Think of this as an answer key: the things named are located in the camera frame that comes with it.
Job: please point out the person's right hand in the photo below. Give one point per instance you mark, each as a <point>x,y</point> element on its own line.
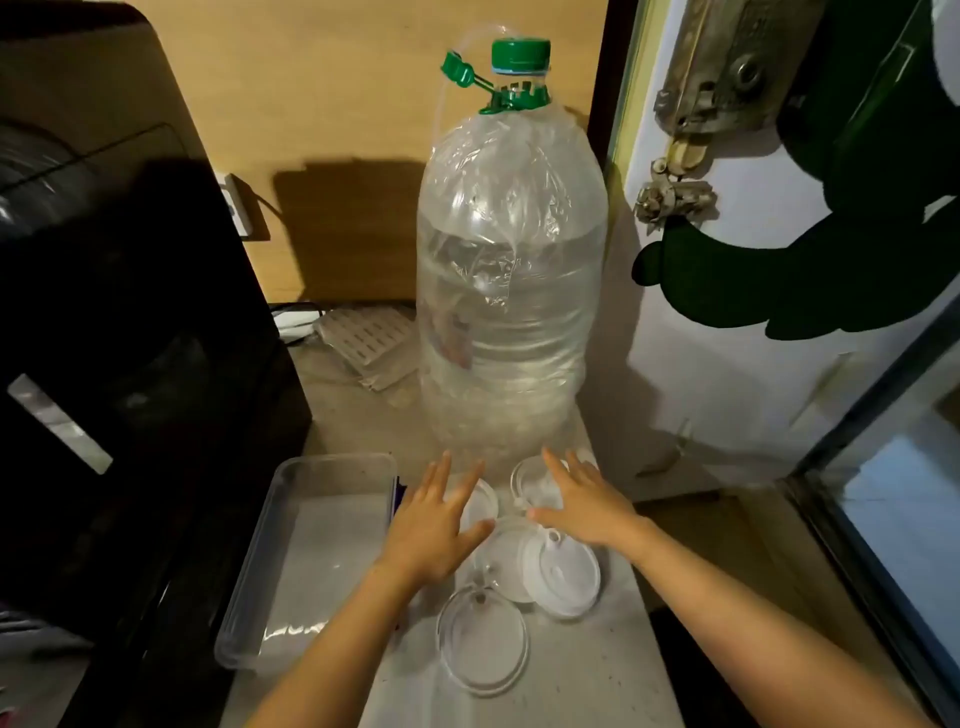
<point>592,510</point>

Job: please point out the person's left hand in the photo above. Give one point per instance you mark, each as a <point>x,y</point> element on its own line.
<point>427,532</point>

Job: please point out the white spouted plastic lid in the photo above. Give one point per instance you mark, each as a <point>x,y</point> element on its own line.
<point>566,577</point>

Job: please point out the clear rectangular plastic tray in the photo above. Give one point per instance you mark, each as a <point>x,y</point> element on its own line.
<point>322,570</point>

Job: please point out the clear plastic lid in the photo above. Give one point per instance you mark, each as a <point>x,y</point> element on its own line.
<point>484,641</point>

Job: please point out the person's left forearm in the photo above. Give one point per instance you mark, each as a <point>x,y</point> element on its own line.
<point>330,660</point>

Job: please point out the person's right forearm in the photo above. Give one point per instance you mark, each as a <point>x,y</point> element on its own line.
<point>750,637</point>

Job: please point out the white door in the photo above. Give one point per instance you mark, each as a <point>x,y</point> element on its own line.
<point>750,390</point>

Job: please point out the large clear water bottle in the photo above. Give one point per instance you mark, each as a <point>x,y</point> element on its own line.
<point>510,300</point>

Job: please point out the white power strip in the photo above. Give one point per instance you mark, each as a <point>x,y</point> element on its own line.
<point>292,322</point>

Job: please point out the dark framed glass door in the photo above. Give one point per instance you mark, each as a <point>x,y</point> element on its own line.
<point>900,510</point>

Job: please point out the small metal lock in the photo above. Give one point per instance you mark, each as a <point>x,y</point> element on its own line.
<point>675,196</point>

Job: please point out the black coffee machine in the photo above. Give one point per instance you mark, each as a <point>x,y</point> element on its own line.
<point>135,300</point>

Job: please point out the steel drip tray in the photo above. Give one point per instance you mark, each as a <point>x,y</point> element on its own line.
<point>37,637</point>

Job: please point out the metal door latch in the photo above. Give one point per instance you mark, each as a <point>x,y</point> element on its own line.
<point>720,67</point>

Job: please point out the green bottle cap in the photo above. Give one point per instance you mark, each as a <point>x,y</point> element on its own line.
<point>521,54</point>

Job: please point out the white wall socket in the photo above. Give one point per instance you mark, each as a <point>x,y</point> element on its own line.
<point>238,206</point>

